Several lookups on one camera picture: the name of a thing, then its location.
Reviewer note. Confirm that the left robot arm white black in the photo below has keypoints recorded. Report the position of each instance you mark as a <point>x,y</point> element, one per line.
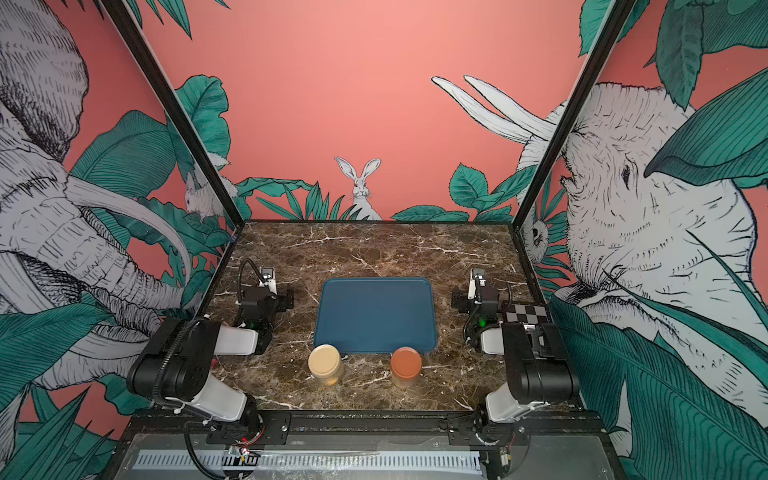
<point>173,370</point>

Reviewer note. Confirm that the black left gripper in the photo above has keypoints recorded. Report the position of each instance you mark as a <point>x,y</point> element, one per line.
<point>280,300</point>

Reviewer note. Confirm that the black front mounting rail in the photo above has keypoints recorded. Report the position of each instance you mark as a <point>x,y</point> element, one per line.
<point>459,428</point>

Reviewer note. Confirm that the teal rectangular tray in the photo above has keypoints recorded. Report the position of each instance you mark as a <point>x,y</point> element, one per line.
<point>377,315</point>

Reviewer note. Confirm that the jar with beige lid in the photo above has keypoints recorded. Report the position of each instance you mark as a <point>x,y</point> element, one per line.
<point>325,364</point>

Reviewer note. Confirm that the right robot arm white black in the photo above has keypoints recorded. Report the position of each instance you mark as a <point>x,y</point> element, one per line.
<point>536,361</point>

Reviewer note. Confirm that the orange-brown jar lid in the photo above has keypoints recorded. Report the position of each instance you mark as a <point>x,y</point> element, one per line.
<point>406,362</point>

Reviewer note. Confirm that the black white checkerboard plate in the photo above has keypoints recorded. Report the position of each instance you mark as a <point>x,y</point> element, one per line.
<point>526,313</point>

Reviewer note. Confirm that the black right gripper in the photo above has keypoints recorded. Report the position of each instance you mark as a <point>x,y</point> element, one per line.
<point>462,301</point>

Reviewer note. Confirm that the white slotted cable duct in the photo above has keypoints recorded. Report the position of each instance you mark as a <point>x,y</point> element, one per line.
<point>460,462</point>

